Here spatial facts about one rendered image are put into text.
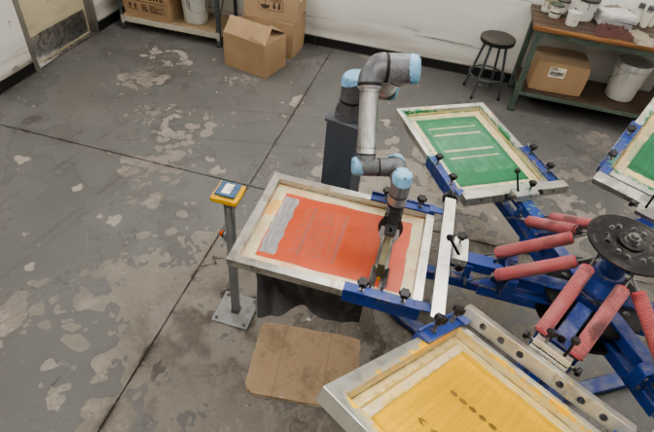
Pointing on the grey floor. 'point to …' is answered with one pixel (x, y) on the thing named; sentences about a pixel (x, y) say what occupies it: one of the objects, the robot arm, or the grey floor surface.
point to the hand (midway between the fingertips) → (387, 239)
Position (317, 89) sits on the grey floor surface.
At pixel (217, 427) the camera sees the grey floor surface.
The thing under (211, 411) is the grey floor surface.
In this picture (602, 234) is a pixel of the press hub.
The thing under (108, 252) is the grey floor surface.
